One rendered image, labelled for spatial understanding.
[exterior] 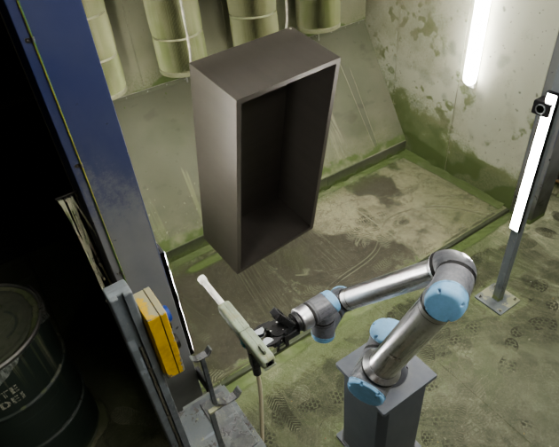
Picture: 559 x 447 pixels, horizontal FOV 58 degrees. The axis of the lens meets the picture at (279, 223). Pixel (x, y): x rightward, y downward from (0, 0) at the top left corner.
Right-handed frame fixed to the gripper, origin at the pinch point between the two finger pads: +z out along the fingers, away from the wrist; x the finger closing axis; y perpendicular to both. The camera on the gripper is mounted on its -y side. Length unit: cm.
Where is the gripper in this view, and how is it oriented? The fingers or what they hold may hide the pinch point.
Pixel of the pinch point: (248, 345)
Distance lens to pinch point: 173.5
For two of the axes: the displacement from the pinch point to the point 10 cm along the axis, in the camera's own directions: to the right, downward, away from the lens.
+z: -8.2, 4.0, -4.0
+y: 0.7, 7.7, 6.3
